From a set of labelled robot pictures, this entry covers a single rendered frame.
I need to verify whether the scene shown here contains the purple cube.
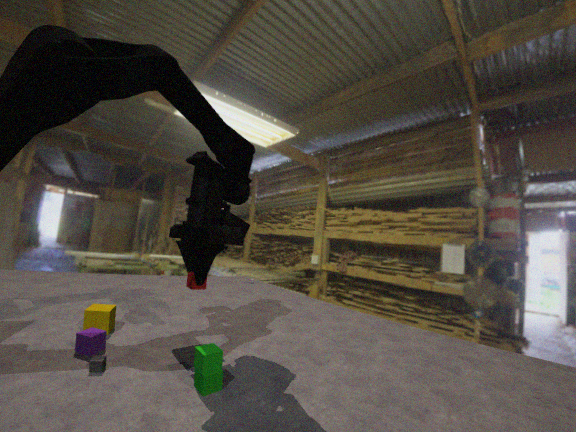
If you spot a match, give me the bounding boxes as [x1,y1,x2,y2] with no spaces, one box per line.
[75,327,107,356]

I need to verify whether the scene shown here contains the yellow block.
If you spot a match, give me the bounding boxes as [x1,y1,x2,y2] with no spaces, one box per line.
[83,303,116,335]

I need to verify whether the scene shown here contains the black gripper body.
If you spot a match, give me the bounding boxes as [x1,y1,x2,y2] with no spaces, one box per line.
[169,191,244,246]

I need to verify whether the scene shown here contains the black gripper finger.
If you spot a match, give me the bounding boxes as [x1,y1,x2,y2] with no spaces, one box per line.
[176,241,197,273]
[189,243,227,285]

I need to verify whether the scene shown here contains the green block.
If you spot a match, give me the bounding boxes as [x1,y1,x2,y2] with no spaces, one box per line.
[193,343,223,376]
[194,368,223,396]

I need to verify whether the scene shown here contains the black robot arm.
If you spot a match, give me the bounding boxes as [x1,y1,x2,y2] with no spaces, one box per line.
[0,24,255,205]

